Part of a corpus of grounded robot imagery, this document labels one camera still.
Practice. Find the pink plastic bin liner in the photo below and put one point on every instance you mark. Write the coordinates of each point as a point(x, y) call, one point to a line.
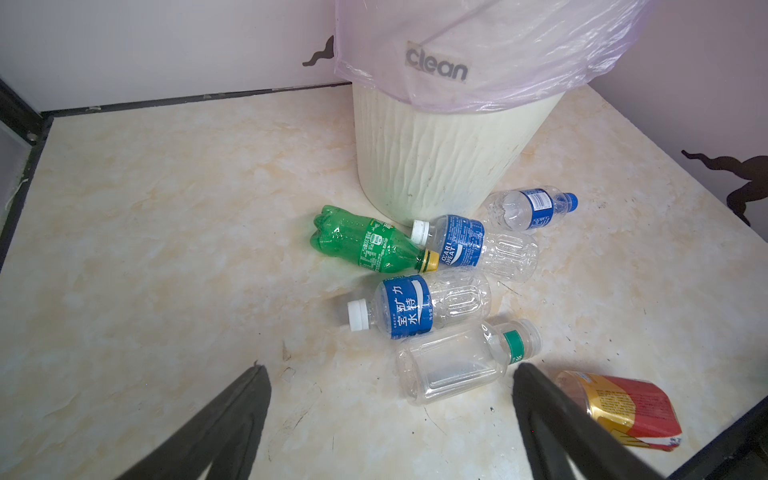
point(451, 57)

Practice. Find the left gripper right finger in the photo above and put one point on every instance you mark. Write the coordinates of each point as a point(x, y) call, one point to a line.
point(559, 437)

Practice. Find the red gold label bottle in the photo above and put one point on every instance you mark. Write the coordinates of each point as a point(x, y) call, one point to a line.
point(636, 413)

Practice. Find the clear bottle blue cap label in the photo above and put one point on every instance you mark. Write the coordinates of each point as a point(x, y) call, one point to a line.
point(522, 210)

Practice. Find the clear square bottle green band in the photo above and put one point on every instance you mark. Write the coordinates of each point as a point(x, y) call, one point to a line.
point(457, 359)

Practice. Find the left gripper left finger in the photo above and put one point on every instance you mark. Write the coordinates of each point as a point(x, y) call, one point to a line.
point(221, 441)

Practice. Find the clear bottle blue chinese label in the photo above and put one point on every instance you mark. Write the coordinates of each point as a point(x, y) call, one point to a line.
point(406, 306)

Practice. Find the green bottle near bin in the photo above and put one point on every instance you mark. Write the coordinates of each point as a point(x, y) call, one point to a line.
point(369, 243)

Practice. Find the white ribbed waste bin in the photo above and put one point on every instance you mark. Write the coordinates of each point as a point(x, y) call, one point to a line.
point(414, 165)

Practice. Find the clear bottle blue sweat label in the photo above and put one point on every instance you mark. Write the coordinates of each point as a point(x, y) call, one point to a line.
point(462, 242)

